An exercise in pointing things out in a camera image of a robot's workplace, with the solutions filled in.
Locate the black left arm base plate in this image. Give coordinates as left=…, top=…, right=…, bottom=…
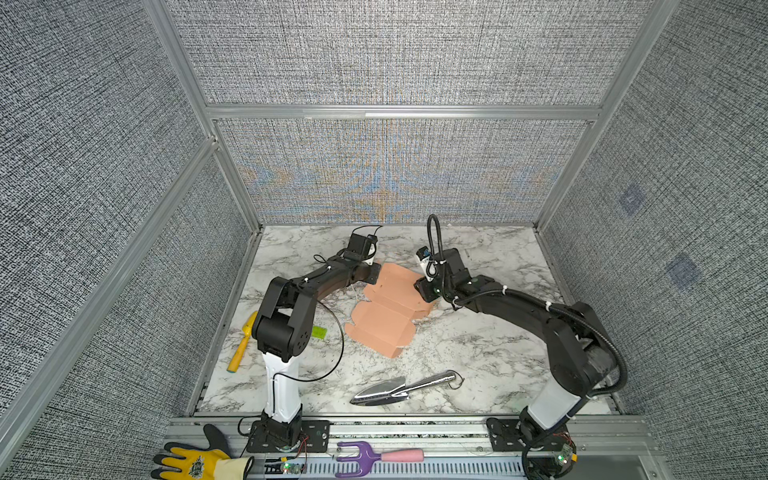
left=246, top=418, right=331, bottom=454

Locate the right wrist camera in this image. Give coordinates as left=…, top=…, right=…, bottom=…
left=416, top=246, right=439, bottom=282

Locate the yellow black work glove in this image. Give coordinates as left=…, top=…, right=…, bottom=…
left=150, top=424, right=254, bottom=480

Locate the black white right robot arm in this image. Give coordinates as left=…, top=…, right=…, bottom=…
left=414, top=214, right=629, bottom=443

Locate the silver metal garden trowel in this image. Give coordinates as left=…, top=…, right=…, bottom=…
left=349, top=370, right=464, bottom=407

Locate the small green tag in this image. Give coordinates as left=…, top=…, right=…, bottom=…
left=311, top=326, right=327, bottom=340

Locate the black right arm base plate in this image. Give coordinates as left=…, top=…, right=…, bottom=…
left=485, top=417, right=542, bottom=452

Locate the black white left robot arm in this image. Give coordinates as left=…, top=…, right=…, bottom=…
left=252, top=231, right=381, bottom=427

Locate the yellow toy shovel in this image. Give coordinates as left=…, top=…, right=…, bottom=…
left=226, top=311, right=258, bottom=373

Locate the purple pink garden fork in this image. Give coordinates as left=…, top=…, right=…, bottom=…
left=335, top=441, right=425, bottom=479

